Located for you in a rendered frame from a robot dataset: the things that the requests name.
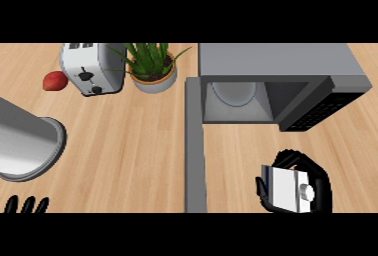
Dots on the white toaster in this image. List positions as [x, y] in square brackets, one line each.
[90, 68]

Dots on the grey metal pot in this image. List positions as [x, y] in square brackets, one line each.
[27, 141]

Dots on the grey microwave door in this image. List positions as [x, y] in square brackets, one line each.
[195, 146]

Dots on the potted green plant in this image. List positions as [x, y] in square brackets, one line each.
[149, 68]

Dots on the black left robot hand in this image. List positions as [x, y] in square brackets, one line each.
[27, 206]

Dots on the red apple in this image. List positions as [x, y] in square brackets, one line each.
[55, 81]

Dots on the grey microwave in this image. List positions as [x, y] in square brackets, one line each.
[281, 83]

